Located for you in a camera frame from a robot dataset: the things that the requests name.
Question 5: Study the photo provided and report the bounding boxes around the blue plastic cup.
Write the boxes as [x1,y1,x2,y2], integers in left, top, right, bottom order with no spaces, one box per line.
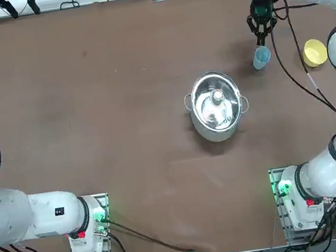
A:
[250,44,274,72]

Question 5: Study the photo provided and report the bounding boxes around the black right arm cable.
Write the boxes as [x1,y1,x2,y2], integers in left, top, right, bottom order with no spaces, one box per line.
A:
[268,14,336,131]

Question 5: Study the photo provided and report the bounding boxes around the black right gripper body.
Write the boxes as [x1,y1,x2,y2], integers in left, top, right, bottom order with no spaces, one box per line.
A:
[247,0,278,27]

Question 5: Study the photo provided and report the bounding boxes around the black cable with white label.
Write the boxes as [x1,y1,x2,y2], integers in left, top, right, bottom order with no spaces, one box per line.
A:
[281,0,336,129]

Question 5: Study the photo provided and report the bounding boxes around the black table cable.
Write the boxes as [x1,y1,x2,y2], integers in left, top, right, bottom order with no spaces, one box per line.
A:
[106,209,196,252]

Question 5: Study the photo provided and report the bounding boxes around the yellow plastic bowl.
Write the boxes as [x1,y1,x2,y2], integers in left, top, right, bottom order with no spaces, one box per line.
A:
[301,37,330,69]

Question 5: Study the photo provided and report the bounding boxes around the glass pot lid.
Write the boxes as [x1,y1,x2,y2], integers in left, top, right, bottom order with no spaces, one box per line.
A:
[187,69,247,135]

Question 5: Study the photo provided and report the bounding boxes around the stainless steel pot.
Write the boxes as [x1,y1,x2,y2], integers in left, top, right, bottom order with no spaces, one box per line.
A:
[180,66,254,146]

